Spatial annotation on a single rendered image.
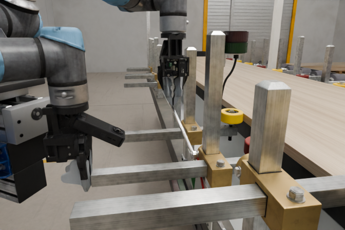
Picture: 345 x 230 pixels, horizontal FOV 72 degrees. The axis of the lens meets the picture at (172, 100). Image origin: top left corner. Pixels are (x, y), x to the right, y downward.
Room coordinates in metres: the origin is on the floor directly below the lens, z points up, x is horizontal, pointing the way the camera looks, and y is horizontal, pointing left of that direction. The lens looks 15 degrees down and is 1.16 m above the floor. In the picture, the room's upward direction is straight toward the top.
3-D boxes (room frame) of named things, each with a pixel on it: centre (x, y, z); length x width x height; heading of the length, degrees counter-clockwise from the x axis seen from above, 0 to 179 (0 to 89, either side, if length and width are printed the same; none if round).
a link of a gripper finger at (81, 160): (0.46, 0.19, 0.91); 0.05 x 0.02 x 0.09; 9
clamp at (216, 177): (0.55, -0.11, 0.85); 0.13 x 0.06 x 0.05; 9
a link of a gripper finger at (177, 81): (0.69, -0.02, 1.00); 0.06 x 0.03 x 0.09; 9
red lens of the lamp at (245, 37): (0.58, -0.15, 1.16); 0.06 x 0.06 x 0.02
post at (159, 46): (1.81, 0.10, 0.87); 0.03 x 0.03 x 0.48; 9
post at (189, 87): (0.82, -0.06, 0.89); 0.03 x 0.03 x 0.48; 9
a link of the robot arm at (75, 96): (0.48, 0.21, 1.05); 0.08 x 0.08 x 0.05
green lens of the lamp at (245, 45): (0.58, -0.15, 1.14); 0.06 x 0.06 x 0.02
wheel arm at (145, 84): (1.76, 0.14, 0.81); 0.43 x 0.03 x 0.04; 99
